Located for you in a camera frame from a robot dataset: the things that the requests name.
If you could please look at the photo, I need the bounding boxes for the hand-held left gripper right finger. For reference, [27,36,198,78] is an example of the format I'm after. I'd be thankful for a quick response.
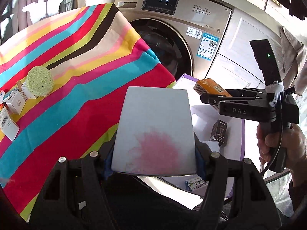
[194,134,282,230]

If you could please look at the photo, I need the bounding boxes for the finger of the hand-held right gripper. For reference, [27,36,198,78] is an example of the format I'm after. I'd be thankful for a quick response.
[200,93,231,112]
[225,88,267,97]

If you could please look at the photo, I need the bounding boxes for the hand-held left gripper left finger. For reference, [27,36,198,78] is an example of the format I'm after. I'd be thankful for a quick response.
[29,146,118,230]

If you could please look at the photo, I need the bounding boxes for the orange box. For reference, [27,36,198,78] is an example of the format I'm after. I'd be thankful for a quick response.
[194,78,234,99]

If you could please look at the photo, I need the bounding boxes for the white purple-edged storage box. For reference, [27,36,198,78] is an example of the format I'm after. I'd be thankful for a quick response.
[137,74,246,199]

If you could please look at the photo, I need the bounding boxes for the black box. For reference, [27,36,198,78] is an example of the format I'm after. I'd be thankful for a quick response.
[209,119,228,148]

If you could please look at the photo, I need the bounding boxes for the white rectangular box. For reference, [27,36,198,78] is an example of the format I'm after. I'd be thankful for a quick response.
[111,86,198,176]

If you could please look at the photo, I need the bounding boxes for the person's right hand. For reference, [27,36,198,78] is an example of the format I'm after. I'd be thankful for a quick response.
[256,124,307,170]

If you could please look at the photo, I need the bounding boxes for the green and white small box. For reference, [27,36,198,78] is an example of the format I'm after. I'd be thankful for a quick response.
[185,176,209,192]

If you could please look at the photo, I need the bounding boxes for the plain white small box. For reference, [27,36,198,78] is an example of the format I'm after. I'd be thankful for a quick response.
[200,141,221,155]

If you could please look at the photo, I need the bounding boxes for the beige towel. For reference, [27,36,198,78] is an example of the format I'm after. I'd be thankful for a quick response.
[279,26,307,96]

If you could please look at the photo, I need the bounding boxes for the striped colourful tablecloth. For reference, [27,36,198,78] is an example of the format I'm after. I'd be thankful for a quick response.
[0,3,177,222]

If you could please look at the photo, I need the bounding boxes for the champagne washing machine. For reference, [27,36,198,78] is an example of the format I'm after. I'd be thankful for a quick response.
[115,0,233,94]

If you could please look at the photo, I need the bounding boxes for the dark hanging clothes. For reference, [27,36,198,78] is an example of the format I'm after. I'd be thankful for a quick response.
[277,0,307,21]

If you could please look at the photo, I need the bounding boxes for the white barcode box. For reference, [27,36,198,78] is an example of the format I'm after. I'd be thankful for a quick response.
[0,107,20,142]

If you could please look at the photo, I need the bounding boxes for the white box with brown strip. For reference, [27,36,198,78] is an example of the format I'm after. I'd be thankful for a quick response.
[16,80,37,100]

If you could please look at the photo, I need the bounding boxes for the green round sponge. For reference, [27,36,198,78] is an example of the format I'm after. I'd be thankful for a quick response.
[26,66,54,97]

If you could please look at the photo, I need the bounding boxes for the small white cube box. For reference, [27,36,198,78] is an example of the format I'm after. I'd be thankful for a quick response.
[5,91,26,115]

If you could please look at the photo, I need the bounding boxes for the teal and white box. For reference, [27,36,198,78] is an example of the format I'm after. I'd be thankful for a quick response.
[0,90,13,104]

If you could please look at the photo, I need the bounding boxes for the sliding glass door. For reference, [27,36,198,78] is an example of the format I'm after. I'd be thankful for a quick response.
[0,0,79,46]

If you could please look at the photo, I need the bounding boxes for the black cable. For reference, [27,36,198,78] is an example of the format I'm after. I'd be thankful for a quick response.
[260,146,285,175]

